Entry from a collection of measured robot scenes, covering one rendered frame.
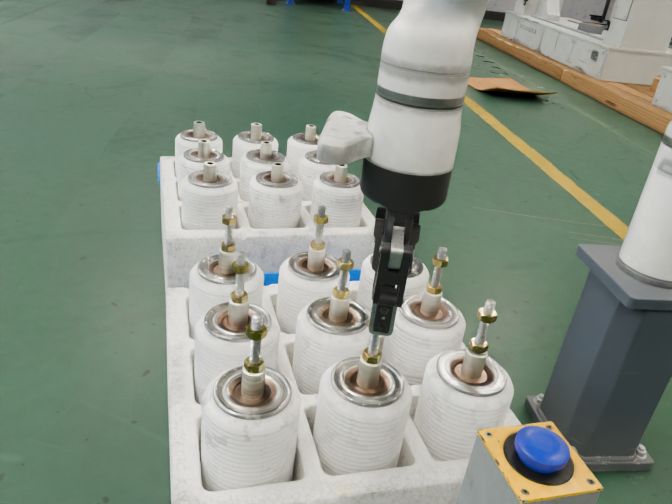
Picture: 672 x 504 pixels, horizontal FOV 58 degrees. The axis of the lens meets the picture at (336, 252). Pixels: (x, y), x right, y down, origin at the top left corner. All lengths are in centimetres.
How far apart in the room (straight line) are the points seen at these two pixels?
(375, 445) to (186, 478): 18
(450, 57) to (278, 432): 36
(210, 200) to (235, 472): 54
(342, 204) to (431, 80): 65
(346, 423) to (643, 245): 46
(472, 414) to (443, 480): 7
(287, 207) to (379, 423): 55
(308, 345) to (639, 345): 44
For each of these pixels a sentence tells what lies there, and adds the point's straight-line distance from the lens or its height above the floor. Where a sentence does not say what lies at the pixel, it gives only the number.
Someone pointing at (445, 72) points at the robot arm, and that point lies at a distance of 46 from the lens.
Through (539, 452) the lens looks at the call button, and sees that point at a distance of 49.
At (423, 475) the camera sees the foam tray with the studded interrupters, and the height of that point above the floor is 18.
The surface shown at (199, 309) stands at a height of 21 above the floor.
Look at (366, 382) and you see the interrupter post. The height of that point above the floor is 26.
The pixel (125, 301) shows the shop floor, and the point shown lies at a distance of 120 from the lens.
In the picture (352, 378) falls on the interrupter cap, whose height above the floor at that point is 25.
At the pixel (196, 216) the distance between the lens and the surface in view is 105.
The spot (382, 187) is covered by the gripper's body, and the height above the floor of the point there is 48.
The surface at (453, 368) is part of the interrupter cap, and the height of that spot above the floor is 25.
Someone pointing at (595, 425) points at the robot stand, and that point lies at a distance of 96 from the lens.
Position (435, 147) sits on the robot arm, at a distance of 48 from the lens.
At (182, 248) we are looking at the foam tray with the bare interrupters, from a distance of 104.
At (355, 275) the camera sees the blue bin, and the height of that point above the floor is 11.
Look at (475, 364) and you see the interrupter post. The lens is 66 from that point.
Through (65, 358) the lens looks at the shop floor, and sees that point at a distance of 108.
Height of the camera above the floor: 65
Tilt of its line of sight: 28 degrees down
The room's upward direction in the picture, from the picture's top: 7 degrees clockwise
